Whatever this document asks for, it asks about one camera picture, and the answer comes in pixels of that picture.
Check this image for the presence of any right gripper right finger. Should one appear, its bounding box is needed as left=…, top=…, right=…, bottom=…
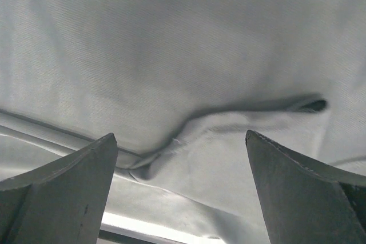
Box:
left=245, top=130, right=365, bottom=244

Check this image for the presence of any dark grey t shirt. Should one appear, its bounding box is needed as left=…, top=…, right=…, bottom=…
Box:
left=1, top=0, right=365, bottom=243

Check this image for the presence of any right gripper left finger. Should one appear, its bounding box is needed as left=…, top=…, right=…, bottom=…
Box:
left=1, top=133, right=118, bottom=244

